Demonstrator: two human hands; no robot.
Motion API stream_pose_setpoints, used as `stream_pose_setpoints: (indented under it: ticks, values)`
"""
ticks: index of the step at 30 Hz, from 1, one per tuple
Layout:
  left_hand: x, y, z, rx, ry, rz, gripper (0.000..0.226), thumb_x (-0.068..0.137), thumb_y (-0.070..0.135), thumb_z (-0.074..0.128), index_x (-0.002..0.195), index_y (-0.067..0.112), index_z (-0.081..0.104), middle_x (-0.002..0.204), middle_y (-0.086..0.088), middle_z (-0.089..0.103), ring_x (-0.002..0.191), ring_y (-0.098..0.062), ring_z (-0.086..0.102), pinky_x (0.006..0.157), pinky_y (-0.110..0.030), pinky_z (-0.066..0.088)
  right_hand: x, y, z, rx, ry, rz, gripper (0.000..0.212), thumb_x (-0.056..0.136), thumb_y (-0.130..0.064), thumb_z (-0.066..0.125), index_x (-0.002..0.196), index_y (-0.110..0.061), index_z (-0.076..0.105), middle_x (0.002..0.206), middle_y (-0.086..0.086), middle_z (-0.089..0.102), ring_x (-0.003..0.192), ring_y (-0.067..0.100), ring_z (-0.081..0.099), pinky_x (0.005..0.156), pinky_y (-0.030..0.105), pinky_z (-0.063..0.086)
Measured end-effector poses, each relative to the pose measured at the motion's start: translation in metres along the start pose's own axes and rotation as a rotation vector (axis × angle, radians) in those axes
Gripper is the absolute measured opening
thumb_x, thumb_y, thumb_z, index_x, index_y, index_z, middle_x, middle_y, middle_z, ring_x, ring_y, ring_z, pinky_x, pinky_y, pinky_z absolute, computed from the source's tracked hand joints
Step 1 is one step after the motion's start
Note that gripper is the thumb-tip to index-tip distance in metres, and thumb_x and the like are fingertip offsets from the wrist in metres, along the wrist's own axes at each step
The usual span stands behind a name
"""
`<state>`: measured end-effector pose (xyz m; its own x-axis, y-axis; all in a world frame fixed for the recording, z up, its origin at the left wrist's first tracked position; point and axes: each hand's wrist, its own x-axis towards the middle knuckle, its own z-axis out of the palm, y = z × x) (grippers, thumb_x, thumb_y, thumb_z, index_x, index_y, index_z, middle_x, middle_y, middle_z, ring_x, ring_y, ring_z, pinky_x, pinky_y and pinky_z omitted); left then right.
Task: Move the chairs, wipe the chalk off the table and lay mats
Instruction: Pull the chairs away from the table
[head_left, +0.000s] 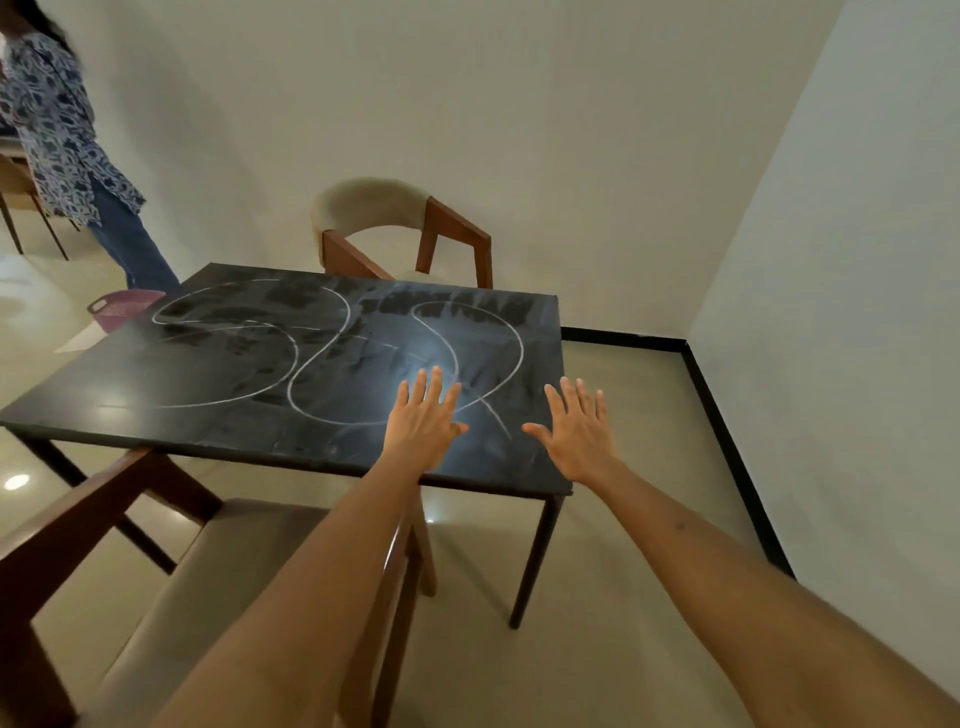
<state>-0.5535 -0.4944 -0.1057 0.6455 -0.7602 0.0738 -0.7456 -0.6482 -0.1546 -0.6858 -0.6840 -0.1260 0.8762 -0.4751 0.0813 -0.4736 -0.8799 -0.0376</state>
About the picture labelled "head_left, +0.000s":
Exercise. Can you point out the person's left forearm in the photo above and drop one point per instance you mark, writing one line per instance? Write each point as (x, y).
(300, 615)

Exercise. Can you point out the person's right forearm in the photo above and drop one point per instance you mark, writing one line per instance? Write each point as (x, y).
(750, 585)

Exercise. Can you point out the beige cushioned wooden chair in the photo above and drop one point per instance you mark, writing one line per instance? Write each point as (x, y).
(360, 206)
(187, 570)

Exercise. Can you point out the person's left hand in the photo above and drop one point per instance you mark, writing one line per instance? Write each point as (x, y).
(420, 427)

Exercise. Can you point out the black marble table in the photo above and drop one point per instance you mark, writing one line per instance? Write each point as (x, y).
(112, 390)

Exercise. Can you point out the purple plastic basket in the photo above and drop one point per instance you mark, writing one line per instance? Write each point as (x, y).
(124, 309)

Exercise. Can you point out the person's right hand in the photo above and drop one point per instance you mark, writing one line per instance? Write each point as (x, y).
(581, 442)

